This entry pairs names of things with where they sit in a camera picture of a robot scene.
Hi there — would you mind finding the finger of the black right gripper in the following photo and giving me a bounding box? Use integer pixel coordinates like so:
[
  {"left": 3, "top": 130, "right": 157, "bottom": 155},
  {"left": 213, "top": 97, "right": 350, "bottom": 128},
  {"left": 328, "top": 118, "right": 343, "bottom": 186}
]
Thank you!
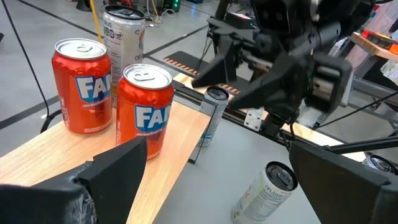
[
  {"left": 191, "top": 36, "right": 246, "bottom": 89},
  {"left": 228, "top": 52, "right": 315, "bottom": 113}
]

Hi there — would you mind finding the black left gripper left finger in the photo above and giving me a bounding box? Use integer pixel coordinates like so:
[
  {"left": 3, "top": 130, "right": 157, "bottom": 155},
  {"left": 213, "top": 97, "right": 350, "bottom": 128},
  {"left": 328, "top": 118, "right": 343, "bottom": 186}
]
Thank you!
[{"left": 0, "top": 136, "right": 149, "bottom": 224}]

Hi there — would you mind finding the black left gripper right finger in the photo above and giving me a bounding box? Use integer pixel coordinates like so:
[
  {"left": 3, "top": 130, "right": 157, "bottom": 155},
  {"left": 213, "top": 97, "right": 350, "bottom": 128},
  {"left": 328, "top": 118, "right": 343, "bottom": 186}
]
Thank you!
[{"left": 288, "top": 141, "right": 398, "bottom": 224}]

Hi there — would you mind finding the red Fanta strawberry can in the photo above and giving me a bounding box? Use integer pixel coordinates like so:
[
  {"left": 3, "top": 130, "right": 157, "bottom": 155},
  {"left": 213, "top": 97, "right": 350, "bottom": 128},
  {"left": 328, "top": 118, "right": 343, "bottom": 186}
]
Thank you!
[
  {"left": 51, "top": 37, "right": 113, "bottom": 135},
  {"left": 115, "top": 63, "right": 175, "bottom": 161}
]

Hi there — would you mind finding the wooden shelf with black legs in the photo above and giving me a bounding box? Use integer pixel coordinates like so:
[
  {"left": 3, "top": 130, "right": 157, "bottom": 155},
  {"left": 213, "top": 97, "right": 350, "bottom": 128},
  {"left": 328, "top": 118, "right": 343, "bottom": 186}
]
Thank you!
[{"left": 0, "top": 72, "right": 218, "bottom": 224}]

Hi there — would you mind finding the black mat with orange stripes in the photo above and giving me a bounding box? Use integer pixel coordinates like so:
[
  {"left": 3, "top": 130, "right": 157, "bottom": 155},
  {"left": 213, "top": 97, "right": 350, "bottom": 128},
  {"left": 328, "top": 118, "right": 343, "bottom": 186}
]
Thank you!
[{"left": 163, "top": 50, "right": 242, "bottom": 96}]

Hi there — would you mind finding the white blue slim can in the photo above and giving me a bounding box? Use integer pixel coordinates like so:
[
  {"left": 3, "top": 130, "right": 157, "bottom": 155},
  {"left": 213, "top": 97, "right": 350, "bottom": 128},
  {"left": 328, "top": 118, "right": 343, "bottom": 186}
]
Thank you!
[{"left": 198, "top": 86, "right": 230, "bottom": 147}]

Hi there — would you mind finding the black diagonal beam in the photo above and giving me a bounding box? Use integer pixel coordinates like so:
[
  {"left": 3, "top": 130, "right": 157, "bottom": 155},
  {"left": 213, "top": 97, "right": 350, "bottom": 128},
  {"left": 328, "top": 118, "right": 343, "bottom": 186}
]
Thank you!
[{"left": 323, "top": 136, "right": 398, "bottom": 156}]

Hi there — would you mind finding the wooden workbench with bins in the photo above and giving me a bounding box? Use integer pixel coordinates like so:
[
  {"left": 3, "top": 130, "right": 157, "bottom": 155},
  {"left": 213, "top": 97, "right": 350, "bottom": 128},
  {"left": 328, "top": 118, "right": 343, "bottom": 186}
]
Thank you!
[{"left": 348, "top": 29, "right": 398, "bottom": 63}]

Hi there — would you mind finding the coiled black floor cable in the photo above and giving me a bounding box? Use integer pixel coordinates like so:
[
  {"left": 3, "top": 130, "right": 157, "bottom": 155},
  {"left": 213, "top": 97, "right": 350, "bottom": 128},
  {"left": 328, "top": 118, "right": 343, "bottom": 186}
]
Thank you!
[{"left": 0, "top": 0, "right": 63, "bottom": 134}]

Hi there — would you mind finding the yellow floor cable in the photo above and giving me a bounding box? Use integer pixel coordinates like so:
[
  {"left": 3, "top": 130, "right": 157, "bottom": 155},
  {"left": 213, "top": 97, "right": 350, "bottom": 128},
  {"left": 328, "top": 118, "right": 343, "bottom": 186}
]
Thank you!
[{"left": 89, "top": 0, "right": 103, "bottom": 43}]

